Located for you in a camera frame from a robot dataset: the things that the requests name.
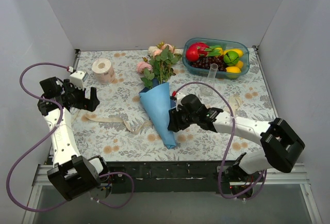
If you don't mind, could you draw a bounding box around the blue wrapping paper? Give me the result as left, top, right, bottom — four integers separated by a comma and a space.
139, 79, 176, 149

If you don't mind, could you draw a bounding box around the cream fabric ribbon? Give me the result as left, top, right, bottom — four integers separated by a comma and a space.
81, 95, 242, 135

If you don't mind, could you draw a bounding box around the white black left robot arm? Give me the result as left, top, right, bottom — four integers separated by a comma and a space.
38, 71, 110, 201

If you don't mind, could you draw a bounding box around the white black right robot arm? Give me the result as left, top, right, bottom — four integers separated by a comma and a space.
168, 93, 305, 182

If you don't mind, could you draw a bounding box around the clear glass vase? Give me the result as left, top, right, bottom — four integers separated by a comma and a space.
201, 63, 218, 96

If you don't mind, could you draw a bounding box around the wrapped toilet paper roll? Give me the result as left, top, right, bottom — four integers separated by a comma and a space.
92, 58, 116, 85

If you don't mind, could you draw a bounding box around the floral patterned tablecloth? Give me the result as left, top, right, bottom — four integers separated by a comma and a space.
72, 49, 276, 162

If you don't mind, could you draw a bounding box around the dark purple grapes bunch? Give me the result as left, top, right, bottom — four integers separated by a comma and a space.
190, 56, 228, 71

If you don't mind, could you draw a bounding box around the yellow lemon front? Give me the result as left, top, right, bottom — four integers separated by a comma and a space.
226, 66, 241, 74

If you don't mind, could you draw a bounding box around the yellow lemon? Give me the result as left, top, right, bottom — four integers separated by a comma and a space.
226, 66, 241, 74
223, 49, 244, 57
235, 60, 244, 69

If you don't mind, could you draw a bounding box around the pink flower bouquet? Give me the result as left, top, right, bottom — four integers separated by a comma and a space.
136, 42, 183, 90

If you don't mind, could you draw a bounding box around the red apple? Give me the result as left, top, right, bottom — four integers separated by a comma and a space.
186, 46, 199, 62

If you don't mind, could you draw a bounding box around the pink dragon fruit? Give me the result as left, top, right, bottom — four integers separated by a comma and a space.
189, 42, 223, 57

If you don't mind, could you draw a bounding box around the green lime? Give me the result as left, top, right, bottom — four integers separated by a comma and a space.
223, 51, 240, 66

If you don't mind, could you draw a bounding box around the teal plastic fruit basket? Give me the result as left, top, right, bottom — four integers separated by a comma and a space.
183, 38, 250, 79

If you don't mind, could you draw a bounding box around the yellow lemon right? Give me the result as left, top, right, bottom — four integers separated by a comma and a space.
235, 60, 244, 69

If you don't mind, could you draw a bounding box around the yellow lemon top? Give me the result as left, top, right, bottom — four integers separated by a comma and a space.
223, 49, 244, 57

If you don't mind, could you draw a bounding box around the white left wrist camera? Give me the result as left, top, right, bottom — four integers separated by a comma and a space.
69, 70, 88, 90

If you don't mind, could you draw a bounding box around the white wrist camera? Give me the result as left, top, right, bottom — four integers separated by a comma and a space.
69, 70, 88, 90
174, 92, 186, 105

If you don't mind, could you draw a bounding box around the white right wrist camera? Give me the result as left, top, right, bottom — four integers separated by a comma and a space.
174, 92, 186, 105

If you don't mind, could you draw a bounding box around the aluminium frame rail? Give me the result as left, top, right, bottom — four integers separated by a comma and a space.
32, 163, 310, 186

